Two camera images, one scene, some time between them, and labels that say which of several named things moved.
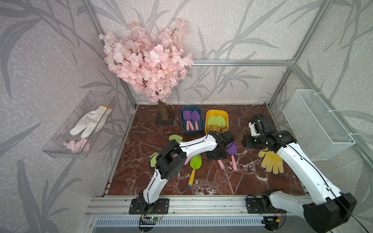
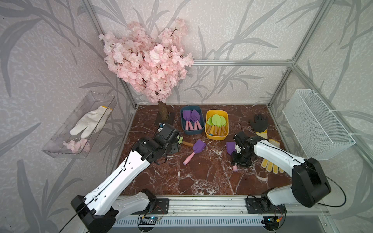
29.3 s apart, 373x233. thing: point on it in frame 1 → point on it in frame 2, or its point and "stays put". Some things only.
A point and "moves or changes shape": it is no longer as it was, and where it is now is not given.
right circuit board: (271, 221) stays put
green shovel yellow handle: (195, 163) → (211, 130)
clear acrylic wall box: (76, 137) stays put
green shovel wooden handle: (218, 122) moves or changes shape
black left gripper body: (214, 156) → (171, 148)
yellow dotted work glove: (273, 159) stays put
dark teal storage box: (201, 122) stays put
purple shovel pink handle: (187, 116) stays put
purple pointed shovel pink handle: (221, 163) → (195, 117)
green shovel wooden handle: (222, 121) stays put
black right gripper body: (254, 141) → (240, 159)
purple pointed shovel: (195, 117) stays put
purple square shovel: (231, 149) stays put
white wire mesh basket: (319, 135) stays put
